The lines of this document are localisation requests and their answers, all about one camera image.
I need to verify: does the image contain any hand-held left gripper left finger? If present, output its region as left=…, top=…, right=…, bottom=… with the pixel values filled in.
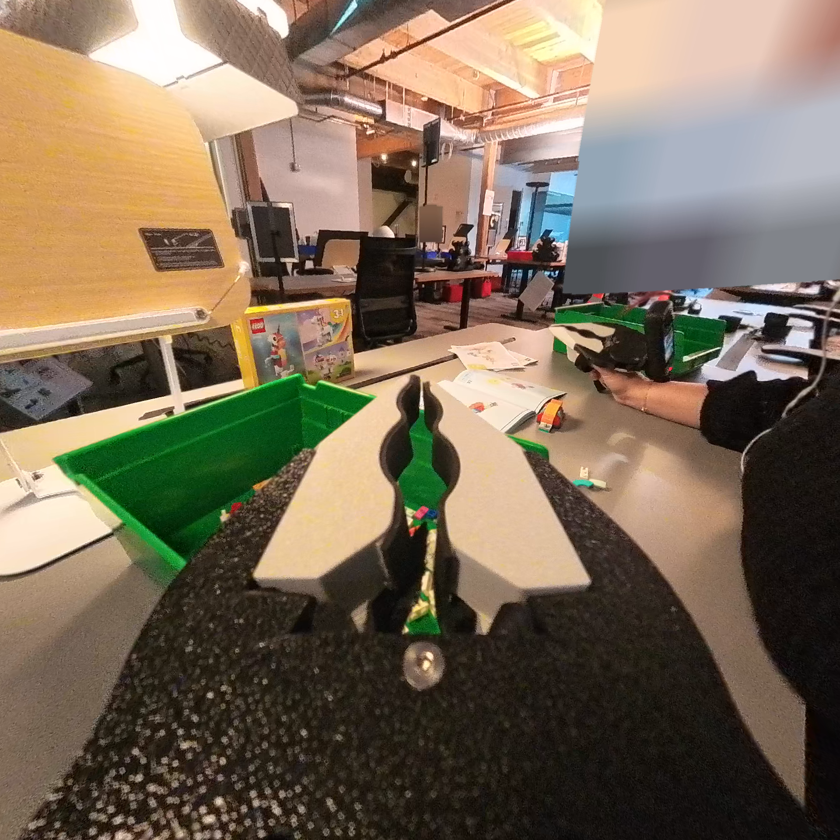
left=251, top=374, right=422, bottom=635

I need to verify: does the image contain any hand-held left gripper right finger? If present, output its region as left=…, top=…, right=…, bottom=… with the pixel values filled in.
left=423, top=379, right=593, bottom=636

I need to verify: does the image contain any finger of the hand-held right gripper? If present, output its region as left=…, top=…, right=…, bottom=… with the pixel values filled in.
left=550, top=322, right=616, bottom=347
left=566, top=340, right=619, bottom=378

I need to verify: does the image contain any pile of bricks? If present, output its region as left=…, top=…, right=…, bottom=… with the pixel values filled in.
left=220, top=482, right=448, bottom=636

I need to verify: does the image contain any green plastic bin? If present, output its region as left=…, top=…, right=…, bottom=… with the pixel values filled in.
left=54, top=374, right=550, bottom=636
left=553, top=303, right=727, bottom=379

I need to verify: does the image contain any person's right forearm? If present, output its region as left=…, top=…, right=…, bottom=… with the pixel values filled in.
left=646, top=369, right=840, bottom=455

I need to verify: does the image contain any yellow toy set box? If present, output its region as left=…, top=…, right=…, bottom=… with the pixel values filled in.
left=244, top=298, right=356, bottom=387

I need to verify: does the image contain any person's right hand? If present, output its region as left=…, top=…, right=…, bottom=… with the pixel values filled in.
left=591, top=369, right=651, bottom=416

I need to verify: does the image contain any metal ruler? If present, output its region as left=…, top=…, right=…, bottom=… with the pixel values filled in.
left=714, top=327, right=766, bottom=372

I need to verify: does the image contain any open instruction booklet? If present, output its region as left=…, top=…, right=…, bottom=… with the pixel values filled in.
left=436, top=369, right=567, bottom=434

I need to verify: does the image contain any black mesh office chair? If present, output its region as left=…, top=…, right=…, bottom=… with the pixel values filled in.
left=353, top=235, right=420, bottom=346

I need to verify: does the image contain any long wooden desk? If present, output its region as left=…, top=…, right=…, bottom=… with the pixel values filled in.
left=249, top=268, right=504, bottom=330

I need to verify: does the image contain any beige office chair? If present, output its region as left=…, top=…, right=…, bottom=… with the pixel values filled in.
left=315, top=230, right=370, bottom=277

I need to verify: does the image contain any monitor on tripod stand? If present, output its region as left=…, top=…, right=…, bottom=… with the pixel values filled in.
left=231, top=200, right=301, bottom=265

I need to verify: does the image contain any printed picture sheet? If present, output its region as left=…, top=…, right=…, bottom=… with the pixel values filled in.
left=0, top=358, right=93, bottom=421

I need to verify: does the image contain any wood-look desk lamp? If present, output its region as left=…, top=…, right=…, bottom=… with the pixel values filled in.
left=0, top=26, right=254, bottom=578

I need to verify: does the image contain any overhead light fixture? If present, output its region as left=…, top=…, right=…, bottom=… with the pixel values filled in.
left=0, top=0, right=304, bottom=143

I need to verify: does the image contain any white thin cable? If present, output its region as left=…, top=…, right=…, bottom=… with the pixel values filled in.
left=740, top=282, right=840, bottom=475

